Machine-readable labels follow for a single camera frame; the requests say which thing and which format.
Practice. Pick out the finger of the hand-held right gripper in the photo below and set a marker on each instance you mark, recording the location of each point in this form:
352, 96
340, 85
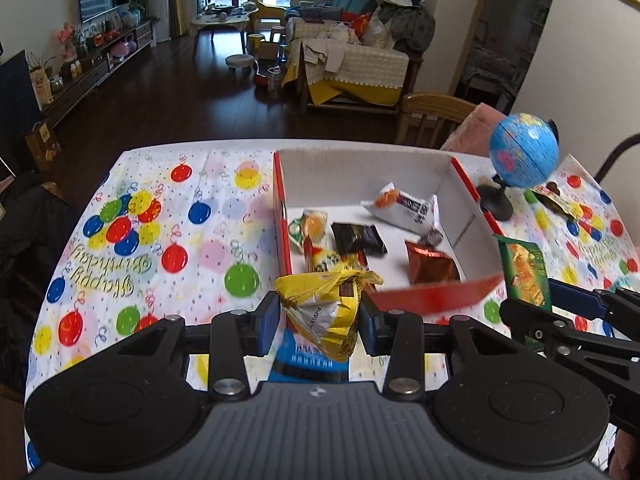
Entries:
575, 295
530, 322

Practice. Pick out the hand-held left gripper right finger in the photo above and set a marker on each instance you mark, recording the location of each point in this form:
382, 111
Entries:
371, 322

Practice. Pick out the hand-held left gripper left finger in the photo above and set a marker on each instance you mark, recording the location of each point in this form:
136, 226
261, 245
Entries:
270, 322

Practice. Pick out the red-brown snack packet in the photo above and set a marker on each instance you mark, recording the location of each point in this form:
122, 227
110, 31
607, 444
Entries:
430, 265

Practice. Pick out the black and gold snack packet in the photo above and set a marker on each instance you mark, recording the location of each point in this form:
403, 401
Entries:
357, 237

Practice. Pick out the green white orange snack packet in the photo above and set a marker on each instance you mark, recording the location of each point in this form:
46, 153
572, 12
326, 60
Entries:
310, 227

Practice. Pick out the silver and orange snack packet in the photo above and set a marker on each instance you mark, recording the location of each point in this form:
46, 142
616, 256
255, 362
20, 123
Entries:
405, 207

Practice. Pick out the red cardboard box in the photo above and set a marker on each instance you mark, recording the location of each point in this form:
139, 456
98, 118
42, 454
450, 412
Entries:
360, 170

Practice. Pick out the blue snack packet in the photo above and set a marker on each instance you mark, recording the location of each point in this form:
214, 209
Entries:
305, 362

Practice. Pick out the dark green and yellow packet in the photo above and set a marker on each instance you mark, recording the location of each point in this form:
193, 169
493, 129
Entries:
555, 200

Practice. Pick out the balloon print tablecloth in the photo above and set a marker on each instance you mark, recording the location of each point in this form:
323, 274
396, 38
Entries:
175, 220

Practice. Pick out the grey desk lamp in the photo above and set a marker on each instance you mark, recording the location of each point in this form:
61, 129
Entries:
617, 152

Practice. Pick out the blue desk globe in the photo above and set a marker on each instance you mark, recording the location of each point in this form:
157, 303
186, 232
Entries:
522, 150

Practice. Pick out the pink cloth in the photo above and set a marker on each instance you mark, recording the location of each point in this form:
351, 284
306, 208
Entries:
475, 130

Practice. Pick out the wooden chair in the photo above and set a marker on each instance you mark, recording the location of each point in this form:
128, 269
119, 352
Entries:
435, 107

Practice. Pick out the small red floor object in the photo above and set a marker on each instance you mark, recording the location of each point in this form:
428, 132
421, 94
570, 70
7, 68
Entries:
261, 80

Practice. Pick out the sofa with cream cover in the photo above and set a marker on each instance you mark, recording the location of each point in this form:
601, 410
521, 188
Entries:
365, 65

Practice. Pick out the small round stool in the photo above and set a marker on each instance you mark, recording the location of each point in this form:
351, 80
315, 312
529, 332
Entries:
240, 60

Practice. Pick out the brown paper bag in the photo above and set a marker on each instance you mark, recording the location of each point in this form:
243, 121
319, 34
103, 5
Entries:
44, 145

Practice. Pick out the pile of clothes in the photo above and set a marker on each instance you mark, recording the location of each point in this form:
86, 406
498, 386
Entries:
405, 25

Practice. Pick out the coffee table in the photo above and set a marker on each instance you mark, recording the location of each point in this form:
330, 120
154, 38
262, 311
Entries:
220, 20

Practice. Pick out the television cabinet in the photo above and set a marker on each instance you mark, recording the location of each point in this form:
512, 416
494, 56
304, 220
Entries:
85, 77

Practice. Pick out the dark flat panel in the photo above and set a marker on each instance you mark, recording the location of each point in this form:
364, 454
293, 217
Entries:
17, 110

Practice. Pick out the pink flower bouquet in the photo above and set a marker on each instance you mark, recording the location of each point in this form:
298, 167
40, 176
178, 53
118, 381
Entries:
67, 37

